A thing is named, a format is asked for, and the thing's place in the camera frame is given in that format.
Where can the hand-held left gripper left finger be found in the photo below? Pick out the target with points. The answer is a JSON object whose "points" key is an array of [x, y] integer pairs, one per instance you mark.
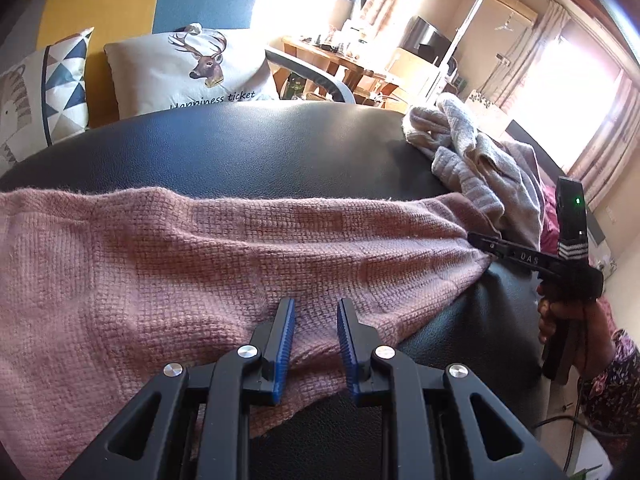
{"points": [[285, 345]]}

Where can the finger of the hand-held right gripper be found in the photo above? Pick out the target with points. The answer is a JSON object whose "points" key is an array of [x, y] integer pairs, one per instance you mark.
{"points": [[515, 254]]}

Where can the pink knit sweater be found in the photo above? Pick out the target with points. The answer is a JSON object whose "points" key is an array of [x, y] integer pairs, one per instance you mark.
{"points": [[175, 270]]}

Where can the grey knit garment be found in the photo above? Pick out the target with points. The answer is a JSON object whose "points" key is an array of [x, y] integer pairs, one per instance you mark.
{"points": [[475, 160]]}

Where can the black leather massage bed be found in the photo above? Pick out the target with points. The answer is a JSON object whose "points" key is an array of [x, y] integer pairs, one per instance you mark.
{"points": [[275, 145]]}

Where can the black monitor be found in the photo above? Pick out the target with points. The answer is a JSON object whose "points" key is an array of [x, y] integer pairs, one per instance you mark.
{"points": [[425, 37]]}

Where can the person's right forearm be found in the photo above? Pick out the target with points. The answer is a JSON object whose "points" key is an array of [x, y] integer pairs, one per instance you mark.
{"points": [[615, 390]]}

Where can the wooden desk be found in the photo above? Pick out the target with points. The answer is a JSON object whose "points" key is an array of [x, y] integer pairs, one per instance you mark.
{"points": [[345, 60]]}

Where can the tiger print cushion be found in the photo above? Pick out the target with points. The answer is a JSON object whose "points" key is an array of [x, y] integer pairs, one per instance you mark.
{"points": [[35, 95]]}

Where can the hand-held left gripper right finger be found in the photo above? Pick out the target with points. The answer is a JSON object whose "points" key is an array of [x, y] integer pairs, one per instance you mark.
{"points": [[345, 345]]}

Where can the deer print cushion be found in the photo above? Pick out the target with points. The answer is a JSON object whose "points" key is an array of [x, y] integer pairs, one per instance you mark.
{"points": [[165, 70]]}

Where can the person's right hand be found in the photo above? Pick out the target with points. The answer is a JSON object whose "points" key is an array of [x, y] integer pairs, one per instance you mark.
{"points": [[592, 335]]}

